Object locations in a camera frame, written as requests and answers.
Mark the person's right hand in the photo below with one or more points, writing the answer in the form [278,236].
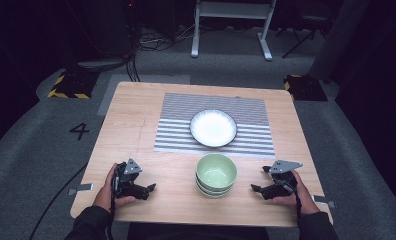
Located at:
[304,203]

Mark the green ceramic bowl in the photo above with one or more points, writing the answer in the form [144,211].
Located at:
[216,171]
[206,191]
[212,196]

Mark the person's left hand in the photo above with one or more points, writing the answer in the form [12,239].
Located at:
[104,198]

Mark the grey curtain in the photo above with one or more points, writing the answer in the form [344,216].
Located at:
[339,36]

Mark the white plate with dark rim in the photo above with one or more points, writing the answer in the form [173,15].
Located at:
[213,128]

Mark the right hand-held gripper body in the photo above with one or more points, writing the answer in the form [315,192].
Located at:
[282,188]

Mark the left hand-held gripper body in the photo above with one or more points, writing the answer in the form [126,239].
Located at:
[127,181]

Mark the dark equipment stand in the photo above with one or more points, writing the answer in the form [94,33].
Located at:
[102,63]

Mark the black yellow striped base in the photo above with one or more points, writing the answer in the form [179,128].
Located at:
[306,88]
[74,85]

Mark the black tripod stand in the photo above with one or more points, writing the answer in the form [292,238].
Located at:
[302,35]

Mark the person's lap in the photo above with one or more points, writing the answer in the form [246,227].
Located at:
[199,232]

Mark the grey tape strip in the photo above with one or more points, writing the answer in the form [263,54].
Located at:
[324,201]
[81,188]

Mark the grey striped placemat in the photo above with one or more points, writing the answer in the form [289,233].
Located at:
[176,113]

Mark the white metal stand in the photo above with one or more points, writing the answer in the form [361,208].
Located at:
[231,10]

